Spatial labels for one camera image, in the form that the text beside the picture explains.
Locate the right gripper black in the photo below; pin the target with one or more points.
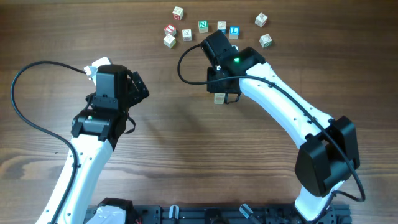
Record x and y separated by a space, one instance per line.
212 88

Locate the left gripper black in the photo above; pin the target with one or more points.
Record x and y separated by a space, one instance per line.
135 96

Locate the yellow top wooden block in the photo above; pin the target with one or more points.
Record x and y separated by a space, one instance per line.
219 96

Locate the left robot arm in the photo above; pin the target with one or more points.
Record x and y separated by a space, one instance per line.
95 133

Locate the blue L letter block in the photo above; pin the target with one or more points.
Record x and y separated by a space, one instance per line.
234 32

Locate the green-sided right block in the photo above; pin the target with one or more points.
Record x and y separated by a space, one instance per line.
265 40

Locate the blue-sided C block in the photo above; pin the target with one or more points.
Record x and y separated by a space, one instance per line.
221 25

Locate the green N letter block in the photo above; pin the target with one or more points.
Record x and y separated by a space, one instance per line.
203 26

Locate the M letter wooden block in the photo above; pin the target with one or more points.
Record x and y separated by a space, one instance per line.
187 35

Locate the plain block yellow side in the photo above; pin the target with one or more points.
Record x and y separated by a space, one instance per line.
169 40

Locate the far right top block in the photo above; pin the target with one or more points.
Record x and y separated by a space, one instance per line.
261 19

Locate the red I letter block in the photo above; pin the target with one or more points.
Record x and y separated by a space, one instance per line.
170 29

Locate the top red-edged wooden block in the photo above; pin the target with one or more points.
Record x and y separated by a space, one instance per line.
178 13

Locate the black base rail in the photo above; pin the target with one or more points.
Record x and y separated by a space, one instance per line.
279 213

